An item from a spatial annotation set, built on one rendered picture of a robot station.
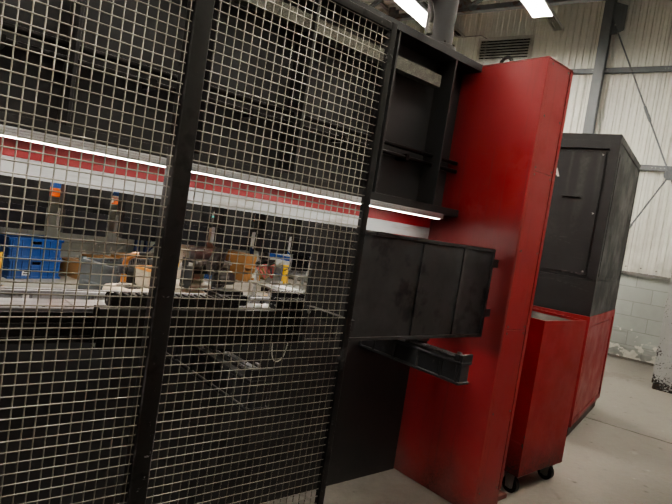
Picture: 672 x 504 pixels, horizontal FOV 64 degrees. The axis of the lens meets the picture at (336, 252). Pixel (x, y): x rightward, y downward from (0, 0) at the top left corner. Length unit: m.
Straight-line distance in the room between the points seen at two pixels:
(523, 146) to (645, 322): 6.60
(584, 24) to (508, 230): 7.54
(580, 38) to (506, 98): 7.11
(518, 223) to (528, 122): 0.50
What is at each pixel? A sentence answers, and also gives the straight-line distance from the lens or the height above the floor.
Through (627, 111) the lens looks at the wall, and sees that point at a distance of 9.55.
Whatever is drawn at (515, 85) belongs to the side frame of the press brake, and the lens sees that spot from 3.00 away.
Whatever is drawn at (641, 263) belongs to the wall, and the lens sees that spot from 9.21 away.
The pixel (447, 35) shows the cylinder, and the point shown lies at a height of 2.37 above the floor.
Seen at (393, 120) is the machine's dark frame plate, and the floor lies 1.90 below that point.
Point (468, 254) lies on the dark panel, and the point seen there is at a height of 1.30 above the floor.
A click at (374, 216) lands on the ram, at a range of 2.80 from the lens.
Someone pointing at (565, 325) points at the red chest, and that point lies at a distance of 3.38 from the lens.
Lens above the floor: 1.35
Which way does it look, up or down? 3 degrees down
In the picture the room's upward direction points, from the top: 9 degrees clockwise
